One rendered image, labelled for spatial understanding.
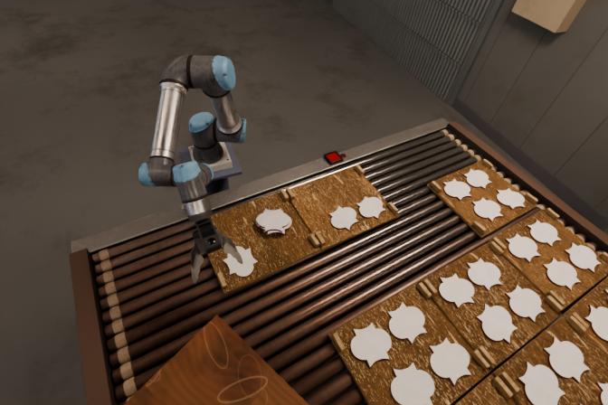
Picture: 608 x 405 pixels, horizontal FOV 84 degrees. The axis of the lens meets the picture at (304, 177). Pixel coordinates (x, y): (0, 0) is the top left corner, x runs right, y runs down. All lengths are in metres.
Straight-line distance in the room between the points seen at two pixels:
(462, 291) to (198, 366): 0.97
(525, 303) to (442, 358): 0.43
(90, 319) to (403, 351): 1.03
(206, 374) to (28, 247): 2.06
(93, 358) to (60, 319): 1.27
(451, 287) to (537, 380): 0.36
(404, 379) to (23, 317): 2.15
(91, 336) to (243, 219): 0.64
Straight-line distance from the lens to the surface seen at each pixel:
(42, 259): 2.84
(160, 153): 1.16
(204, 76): 1.26
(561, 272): 1.78
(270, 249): 1.37
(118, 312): 1.38
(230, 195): 1.58
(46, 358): 2.49
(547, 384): 1.49
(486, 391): 1.38
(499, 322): 1.49
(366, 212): 1.53
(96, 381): 1.29
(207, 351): 1.13
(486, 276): 1.56
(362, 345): 1.25
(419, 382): 1.28
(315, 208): 1.51
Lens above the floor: 2.11
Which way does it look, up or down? 46 degrees down
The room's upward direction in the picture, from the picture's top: 7 degrees clockwise
